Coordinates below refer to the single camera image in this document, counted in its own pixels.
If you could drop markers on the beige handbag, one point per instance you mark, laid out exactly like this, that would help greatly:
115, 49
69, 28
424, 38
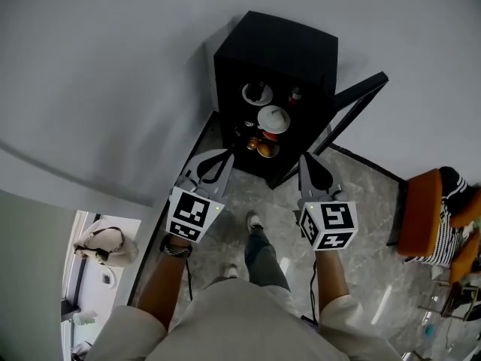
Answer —
109, 246

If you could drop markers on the black cabinet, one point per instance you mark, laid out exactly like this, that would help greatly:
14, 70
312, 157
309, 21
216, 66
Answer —
278, 51

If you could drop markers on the black white striped garment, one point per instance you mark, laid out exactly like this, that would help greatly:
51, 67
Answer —
449, 235

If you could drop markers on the person's right white shoe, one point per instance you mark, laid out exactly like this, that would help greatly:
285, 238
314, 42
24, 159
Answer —
254, 219

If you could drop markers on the person's right forearm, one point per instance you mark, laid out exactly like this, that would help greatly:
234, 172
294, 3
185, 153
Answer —
332, 276

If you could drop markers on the person's right leg in jeans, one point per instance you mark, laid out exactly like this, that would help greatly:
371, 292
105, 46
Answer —
261, 258

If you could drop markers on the orange chair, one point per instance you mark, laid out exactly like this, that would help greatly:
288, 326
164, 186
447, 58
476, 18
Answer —
421, 216

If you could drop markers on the person's left forearm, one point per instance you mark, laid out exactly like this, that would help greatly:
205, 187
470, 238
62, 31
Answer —
159, 288

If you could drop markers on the metal chair frame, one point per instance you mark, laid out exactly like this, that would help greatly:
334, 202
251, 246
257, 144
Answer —
451, 299

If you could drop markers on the black glass cabinet door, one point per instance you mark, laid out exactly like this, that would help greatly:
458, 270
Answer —
353, 107

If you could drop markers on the white plate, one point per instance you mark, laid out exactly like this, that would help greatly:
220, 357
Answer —
246, 95

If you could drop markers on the person's white shoe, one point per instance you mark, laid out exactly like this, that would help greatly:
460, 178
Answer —
231, 270
254, 219

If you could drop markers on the red bowl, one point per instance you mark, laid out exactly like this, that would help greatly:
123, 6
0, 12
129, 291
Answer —
270, 136

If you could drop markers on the person's beige shirt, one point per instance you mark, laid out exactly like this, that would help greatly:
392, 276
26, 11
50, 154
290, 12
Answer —
244, 325

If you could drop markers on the person's left white shoe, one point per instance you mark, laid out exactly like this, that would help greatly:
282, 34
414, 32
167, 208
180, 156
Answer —
231, 270

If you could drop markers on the red can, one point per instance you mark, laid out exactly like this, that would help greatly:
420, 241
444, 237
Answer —
295, 95

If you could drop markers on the white side counter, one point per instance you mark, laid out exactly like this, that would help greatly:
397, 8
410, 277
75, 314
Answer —
94, 295

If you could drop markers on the dark item on plate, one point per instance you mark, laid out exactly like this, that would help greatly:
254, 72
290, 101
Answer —
256, 90

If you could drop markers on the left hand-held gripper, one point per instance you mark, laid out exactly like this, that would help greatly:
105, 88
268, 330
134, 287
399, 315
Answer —
193, 213

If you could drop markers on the white lidded bowl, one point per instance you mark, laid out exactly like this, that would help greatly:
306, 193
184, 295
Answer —
273, 119

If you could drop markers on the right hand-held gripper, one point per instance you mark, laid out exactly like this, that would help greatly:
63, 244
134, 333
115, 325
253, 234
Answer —
332, 220

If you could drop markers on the small metal cup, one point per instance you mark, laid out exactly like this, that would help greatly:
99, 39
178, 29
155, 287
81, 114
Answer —
249, 123

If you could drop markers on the orange round bowl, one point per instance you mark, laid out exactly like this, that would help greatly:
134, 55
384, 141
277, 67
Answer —
267, 149

